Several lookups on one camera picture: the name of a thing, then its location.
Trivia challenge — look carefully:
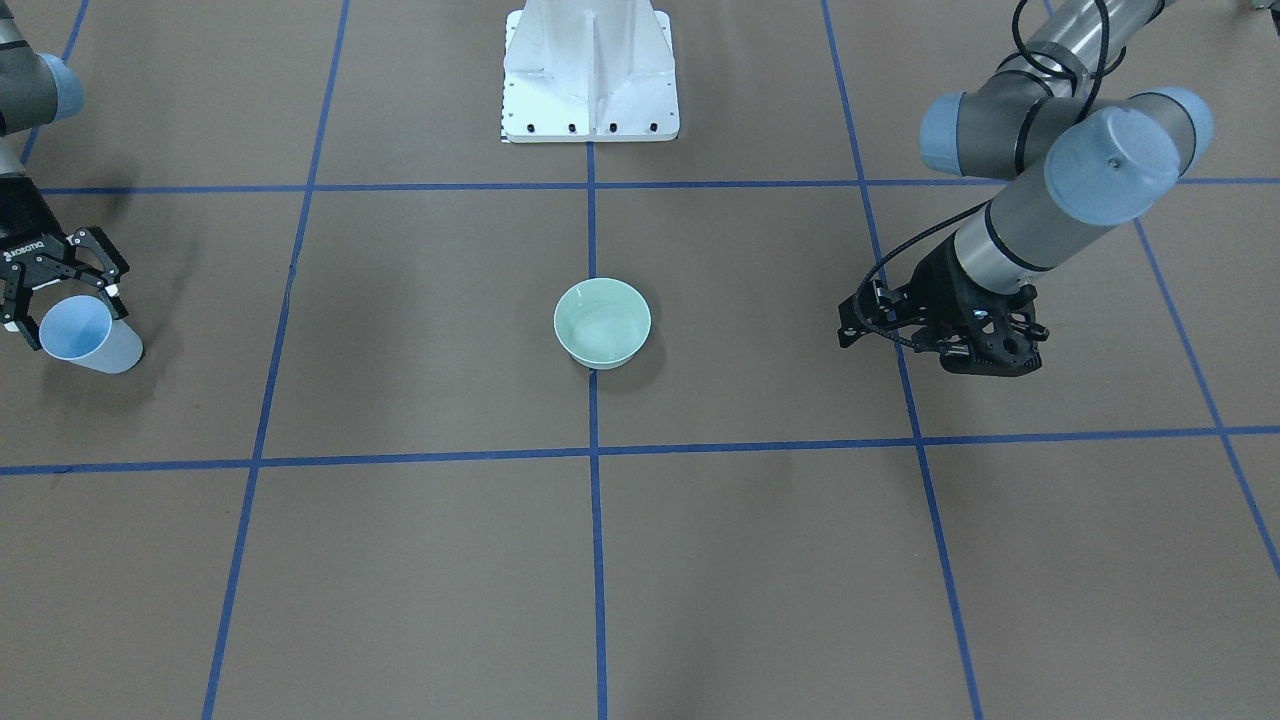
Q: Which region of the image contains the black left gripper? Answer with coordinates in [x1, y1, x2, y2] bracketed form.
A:
[838, 234, 979, 359]

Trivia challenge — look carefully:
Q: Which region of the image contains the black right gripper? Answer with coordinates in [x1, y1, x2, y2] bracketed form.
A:
[1, 174, 131, 351]

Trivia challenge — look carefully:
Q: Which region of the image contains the light blue plastic cup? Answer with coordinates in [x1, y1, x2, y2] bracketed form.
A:
[38, 295, 145, 374]

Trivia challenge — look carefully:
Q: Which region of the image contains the light green ceramic bowl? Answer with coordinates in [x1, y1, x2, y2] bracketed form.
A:
[553, 277, 652, 370]

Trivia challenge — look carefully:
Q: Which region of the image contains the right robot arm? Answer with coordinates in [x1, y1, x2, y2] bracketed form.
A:
[1, 3, 131, 351]

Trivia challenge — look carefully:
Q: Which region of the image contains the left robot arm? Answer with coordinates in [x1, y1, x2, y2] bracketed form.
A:
[837, 1, 1215, 377]

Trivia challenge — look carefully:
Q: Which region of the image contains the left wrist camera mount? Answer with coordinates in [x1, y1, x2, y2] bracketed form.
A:
[937, 284, 1050, 378]

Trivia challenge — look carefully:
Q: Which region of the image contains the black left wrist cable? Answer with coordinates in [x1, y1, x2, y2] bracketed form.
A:
[852, 0, 1126, 351]

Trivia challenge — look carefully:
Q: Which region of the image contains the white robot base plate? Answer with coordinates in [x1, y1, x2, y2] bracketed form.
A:
[500, 1, 681, 143]

